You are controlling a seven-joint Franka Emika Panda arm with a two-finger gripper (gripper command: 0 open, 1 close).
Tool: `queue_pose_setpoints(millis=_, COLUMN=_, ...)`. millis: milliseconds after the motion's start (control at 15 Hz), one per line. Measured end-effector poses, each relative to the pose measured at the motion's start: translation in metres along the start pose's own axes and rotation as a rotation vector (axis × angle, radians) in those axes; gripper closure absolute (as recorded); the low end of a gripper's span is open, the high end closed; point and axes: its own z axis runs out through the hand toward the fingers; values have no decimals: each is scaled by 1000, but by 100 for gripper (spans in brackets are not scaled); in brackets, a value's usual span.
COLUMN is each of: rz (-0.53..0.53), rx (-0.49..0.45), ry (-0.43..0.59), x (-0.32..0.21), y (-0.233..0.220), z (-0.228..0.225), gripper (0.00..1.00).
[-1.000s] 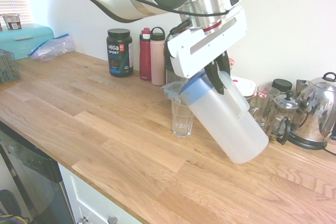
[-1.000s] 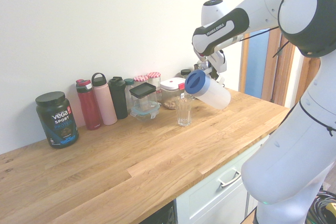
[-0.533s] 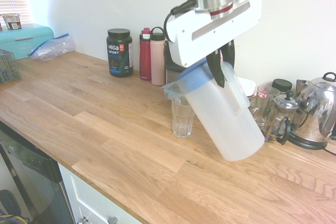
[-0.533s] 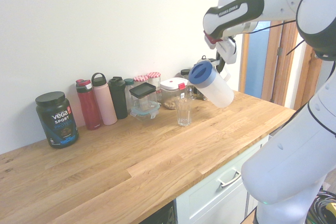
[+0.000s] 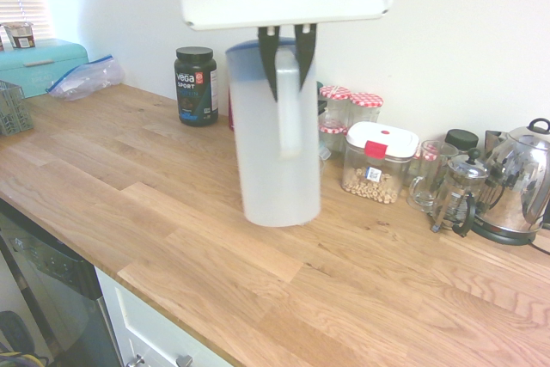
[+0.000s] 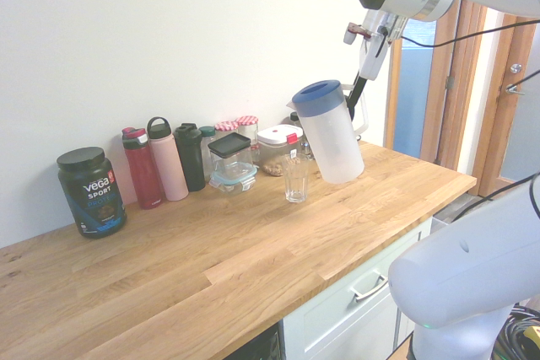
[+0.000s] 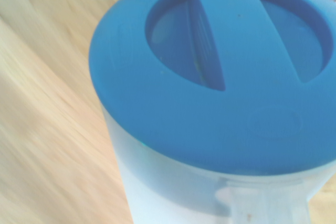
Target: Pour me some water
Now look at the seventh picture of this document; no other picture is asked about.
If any translucent pitcher with blue lid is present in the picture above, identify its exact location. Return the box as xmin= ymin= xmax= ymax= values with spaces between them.
xmin=88 ymin=0 xmax=336 ymax=224

